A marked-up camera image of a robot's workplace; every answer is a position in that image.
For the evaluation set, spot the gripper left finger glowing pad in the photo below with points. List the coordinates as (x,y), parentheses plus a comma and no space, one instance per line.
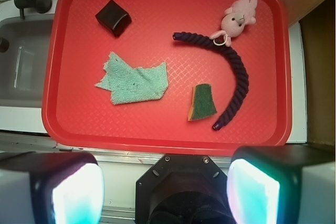
(51,188)

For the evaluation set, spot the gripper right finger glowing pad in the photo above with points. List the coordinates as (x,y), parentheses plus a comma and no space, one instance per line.
(282,184)

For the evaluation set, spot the pink plush bunny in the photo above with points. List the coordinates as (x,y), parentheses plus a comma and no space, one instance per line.
(240,14)

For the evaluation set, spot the red plastic tray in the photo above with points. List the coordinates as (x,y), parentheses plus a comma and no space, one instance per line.
(77,113)

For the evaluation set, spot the green yellow sponge piece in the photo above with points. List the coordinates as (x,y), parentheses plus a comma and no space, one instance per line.
(202,105)

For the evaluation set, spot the grey sink basin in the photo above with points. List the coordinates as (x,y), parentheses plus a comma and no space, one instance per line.
(23,64)

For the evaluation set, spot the teal cloth rag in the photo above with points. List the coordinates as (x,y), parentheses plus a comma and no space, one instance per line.
(130,85)

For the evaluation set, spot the black rounded block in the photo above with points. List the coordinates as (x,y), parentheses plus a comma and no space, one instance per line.
(114,18)

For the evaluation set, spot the brown wooden cabinet panel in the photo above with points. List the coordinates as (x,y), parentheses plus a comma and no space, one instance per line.
(317,24)

